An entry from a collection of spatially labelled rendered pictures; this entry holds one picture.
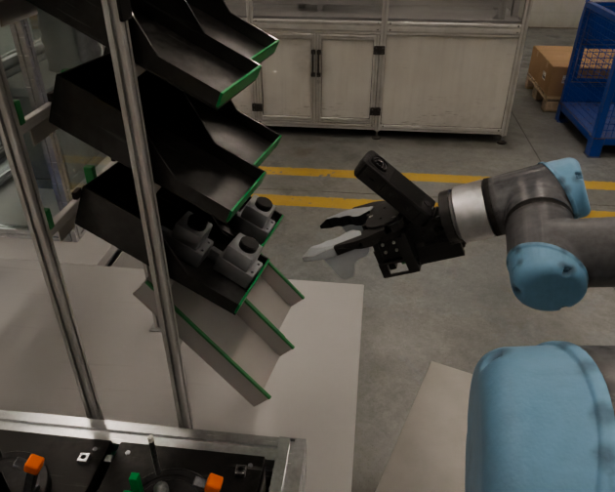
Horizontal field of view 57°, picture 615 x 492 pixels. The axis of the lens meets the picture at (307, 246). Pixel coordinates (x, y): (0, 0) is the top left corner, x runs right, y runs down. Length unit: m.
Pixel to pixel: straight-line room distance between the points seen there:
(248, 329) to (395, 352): 1.57
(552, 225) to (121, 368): 0.95
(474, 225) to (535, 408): 0.48
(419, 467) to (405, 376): 1.38
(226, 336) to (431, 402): 0.45
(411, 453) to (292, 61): 3.77
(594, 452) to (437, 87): 4.40
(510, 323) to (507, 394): 2.58
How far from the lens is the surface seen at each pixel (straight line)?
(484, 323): 2.81
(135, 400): 1.23
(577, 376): 0.27
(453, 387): 1.25
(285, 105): 4.68
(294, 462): 0.97
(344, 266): 0.78
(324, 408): 1.17
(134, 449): 1.01
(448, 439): 1.15
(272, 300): 1.17
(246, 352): 1.03
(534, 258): 0.62
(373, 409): 2.33
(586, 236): 0.65
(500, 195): 0.72
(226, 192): 0.83
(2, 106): 0.82
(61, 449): 1.05
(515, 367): 0.28
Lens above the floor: 1.74
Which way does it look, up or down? 33 degrees down
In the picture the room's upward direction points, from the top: straight up
